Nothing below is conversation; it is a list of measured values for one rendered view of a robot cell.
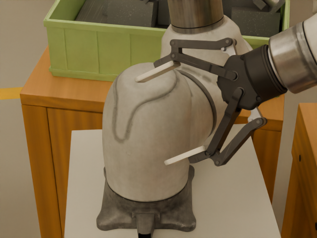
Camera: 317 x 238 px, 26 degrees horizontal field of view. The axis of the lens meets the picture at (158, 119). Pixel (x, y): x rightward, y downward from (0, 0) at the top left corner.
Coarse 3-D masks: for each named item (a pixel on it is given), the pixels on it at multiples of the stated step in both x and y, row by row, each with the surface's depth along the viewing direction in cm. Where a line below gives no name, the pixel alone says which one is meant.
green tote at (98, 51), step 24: (72, 0) 195; (288, 0) 183; (48, 24) 175; (72, 24) 173; (96, 24) 173; (288, 24) 173; (72, 48) 178; (96, 48) 176; (120, 48) 176; (144, 48) 174; (72, 72) 182; (96, 72) 181; (120, 72) 180
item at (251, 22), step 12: (228, 0) 190; (240, 0) 189; (252, 0) 189; (228, 12) 191; (240, 12) 185; (252, 12) 185; (264, 12) 184; (276, 12) 184; (240, 24) 186; (252, 24) 186; (264, 24) 186; (276, 24) 185; (264, 36) 187
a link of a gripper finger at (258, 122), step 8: (256, 120) 98; (248, 128) 98; (240, 136) 99; (248, 136) 100; (232, 144) 100; (240, 144) 100; (224, 152) 100; (232, 152) 100; (216, 160) 101; (224, 160) 100
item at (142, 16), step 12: (108, 0) 197; (120, 0) 191; (132, 0) 190; (108, 12) 192; (120, 12) 191; (132, 12) 191; (144, 12) 190; (156, 12) 193; (120, 24) 192; (132, 24) 191; (144, 24) 190; (156, 24) 195
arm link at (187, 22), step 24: (168, 0) 127; (192, 0) 123; (216, 0) 125; (192, 24) 125; (216, 24) 126; (168, 48) 128; (240, 48) 129; (192, 72) 126; (216, 96) 126; (216, 120) 127
